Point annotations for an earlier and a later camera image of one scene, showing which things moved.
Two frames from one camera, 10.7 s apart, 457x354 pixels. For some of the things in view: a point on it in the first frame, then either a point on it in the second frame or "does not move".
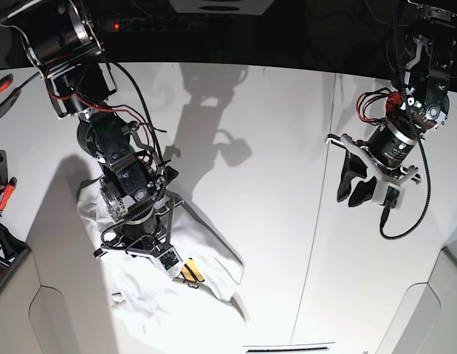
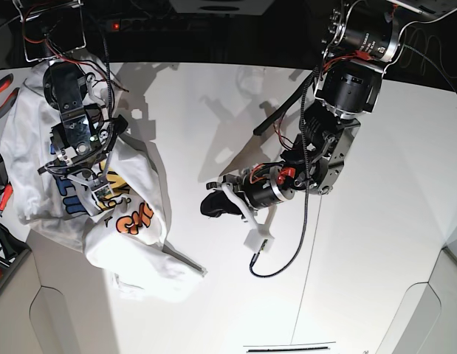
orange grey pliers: [0, 110] does not move
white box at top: [251, 7] does not move
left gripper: [148, 234] -> [85, 164]
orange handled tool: [6, 195] does not move
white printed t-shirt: [147, 296] -> [121, 227]
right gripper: [354, 166] -> [258, 189]
